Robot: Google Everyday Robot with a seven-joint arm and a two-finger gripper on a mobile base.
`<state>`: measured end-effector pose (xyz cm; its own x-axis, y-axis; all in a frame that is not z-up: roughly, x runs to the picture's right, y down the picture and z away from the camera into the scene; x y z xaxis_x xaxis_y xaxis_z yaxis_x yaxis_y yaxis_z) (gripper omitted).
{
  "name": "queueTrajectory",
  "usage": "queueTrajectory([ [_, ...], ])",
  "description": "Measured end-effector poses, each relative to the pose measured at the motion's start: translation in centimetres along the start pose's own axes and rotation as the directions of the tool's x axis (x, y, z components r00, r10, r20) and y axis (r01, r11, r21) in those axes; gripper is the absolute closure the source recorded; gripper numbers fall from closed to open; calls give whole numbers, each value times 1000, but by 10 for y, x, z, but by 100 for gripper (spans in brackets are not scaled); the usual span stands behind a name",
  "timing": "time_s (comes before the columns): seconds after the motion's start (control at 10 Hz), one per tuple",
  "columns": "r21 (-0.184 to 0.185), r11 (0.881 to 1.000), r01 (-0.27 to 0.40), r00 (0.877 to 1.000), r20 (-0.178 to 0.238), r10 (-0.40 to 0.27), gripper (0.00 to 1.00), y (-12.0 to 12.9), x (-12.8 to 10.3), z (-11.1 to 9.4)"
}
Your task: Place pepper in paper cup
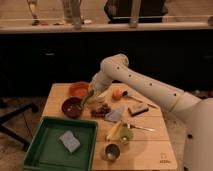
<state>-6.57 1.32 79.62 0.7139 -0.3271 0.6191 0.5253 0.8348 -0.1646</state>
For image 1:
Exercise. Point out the small metal cup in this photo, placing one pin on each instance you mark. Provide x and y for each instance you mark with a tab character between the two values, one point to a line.
112	152

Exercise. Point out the grey cloth piece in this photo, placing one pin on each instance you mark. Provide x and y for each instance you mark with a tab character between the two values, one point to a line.
115	115

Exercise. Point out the yellow handled knife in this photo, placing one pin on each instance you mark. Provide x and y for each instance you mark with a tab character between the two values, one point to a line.
112	131

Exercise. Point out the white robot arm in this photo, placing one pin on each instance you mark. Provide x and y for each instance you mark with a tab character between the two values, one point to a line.
196	113

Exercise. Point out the black headed wooden brush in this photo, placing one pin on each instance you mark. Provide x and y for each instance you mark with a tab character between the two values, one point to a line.
128	94

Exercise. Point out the metal spoon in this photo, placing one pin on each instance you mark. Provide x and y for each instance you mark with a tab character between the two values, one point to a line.
138	127

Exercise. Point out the dark red bowl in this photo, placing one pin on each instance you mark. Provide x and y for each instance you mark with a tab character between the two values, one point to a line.
71	107

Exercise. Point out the orange fruit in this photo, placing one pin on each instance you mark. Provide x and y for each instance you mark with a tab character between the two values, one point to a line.
117	94

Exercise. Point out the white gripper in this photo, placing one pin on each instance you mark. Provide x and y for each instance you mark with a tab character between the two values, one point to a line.
99	83

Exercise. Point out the grey blue sponge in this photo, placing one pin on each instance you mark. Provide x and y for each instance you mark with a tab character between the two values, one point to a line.
70	141

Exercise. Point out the green plastic tray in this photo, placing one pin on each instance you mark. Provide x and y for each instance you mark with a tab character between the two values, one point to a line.
47	152

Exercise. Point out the green pepper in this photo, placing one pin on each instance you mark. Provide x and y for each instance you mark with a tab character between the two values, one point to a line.
84	100

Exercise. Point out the orange bowl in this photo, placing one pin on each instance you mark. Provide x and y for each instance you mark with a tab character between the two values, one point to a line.
79	89

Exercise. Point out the green plastic cup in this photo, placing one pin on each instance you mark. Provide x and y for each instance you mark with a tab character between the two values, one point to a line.
126	135

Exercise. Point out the bunch of dark grapes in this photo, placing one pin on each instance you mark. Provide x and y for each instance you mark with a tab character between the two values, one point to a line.
100	111

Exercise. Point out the brown black block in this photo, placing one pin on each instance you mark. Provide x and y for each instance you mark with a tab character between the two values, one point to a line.
137	109

